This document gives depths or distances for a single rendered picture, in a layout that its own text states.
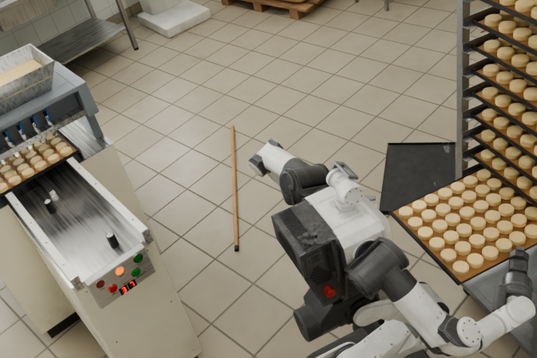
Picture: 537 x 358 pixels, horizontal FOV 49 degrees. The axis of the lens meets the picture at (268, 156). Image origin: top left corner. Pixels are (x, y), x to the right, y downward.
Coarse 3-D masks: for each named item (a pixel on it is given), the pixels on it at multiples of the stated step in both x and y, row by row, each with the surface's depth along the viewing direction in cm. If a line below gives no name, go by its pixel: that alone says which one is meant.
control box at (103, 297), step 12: (132, 252) 218; (144, 252) 220; (120, 264) 215; (132, 264) 218; (144, 264) 222; (96, 276) 212; (108, 276) 214; (120, 276) 217; (132, 276) 221; (144, 276) 225; (96, 288) 212; (108, 288) 215; (120, 288) 219; (96, 300) 215; (108, 300) 218
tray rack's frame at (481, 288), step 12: (528, 252) 269; (504, 264) 266; (528, 264) 263; (480, 276) 263; (492, 276) 262; (528, 276) 258; (468, 288) 259; (480, 288) 258; (492, 288) 257; (480, 300) 254; (492, 300) 252; (528, 324) 241; (516, 336) 237; (528, 348) 232
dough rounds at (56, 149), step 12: (36, 144) 275; (48, 144) 277; (60, 144) 271; (12, 156) 271; (24, 156) 273; (36, 156) 267; (48, 156) 266; (60, 156) 267; (0, 168) 266; (12, 168) 267; (24, 168) 261; (36, 168) 260; (0, 180) 257; (12, 180) 255; (24, 180) 257; (0, 192) 252
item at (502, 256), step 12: (492, 192) 216; (408, 204) 219; (468, 204) 213; (528, 204) 208; (420, 216) 213; (480, 216) 208; (408, 228) 210; (516, 228) 200; (420, 240) 205; (468, 240) 200; (528, 240) 195; (432, 252) 199; (480, 252) 195; (444, 264) 195; (492, 264) 191; (456, 276) 190; (468, 276) 189
